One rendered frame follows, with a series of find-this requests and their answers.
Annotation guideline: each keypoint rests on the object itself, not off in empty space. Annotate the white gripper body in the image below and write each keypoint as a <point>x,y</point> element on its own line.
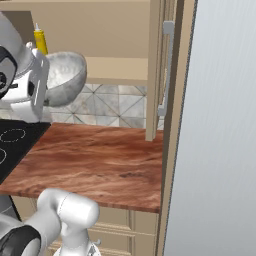
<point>40,76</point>

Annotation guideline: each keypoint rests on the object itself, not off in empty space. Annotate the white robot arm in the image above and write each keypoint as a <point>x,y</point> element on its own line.
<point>71,211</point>

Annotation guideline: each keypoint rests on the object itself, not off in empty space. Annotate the grey marbled bowl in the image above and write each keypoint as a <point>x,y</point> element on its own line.
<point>66,78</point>

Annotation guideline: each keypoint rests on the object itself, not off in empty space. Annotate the beige cabinet door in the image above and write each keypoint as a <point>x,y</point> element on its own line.
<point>152,66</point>

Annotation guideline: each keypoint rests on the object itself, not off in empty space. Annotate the grey cabinet knob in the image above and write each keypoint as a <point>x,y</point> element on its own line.
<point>96,241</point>

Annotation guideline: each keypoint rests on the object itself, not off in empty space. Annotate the narrow beige base cabinet front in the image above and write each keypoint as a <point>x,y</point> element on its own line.
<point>145,233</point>

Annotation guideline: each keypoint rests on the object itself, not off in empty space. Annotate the yellow squeeze bottle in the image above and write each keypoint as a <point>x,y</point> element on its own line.
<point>40,40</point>

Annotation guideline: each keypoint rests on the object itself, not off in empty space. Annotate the black hob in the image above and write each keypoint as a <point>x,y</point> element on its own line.
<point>18,141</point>

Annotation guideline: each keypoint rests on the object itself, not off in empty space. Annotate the beige tall side panel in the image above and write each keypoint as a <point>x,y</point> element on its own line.
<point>173,133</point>

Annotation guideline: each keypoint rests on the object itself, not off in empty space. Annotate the grey fridge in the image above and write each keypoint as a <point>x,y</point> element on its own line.
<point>220,133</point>

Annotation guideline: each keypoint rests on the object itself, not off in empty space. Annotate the beige wall cabinet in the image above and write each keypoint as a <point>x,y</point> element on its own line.
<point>110,36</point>

